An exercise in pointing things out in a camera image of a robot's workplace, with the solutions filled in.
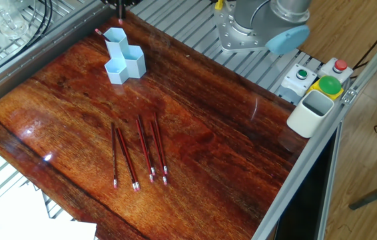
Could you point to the brown wood-grain board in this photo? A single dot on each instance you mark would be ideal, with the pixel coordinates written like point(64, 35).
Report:
point(228, 146)

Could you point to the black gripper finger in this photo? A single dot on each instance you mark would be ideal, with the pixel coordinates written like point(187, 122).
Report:
point(118, 6)
point(122, 6)

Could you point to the clear plastic container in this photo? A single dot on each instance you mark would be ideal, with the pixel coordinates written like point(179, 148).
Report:
point(5, 18)

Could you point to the light blue hexagonal pen holder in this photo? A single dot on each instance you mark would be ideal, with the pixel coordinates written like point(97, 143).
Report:
point(125, 66)

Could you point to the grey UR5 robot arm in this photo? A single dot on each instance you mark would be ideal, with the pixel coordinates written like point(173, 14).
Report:
point(268, 16)

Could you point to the white rounded rectangular pen holder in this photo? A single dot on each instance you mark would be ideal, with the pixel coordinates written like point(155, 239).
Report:
point(305, 120)

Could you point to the large white paper sheet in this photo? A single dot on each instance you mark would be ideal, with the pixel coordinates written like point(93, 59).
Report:
point(8, 223)

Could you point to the white control button box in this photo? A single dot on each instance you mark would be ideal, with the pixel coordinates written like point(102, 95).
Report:
point(294, 83)

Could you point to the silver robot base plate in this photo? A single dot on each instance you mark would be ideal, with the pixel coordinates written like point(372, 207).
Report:
point(232, 36)

